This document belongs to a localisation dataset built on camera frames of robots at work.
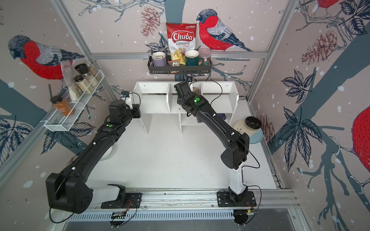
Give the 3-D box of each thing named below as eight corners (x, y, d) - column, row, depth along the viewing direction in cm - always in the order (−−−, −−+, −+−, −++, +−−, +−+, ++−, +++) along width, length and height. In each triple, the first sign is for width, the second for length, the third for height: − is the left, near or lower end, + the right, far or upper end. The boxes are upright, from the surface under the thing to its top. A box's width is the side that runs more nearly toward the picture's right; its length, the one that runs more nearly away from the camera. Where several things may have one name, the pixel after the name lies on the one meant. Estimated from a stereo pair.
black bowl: (244, 125, 104) (245, 121, 101) (245, 118, 108) (247, 115, 105) (258, 130, 101) (260, 126, 98) (259, 123, 105) (261, 119, 102)
